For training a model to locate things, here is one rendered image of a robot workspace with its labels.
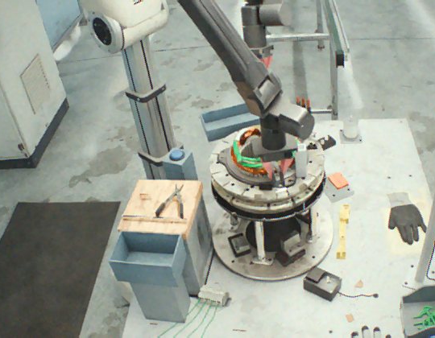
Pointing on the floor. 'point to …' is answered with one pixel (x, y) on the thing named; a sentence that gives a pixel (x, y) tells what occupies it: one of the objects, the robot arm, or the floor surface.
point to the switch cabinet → (22, 86)
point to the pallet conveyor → (337, 47)
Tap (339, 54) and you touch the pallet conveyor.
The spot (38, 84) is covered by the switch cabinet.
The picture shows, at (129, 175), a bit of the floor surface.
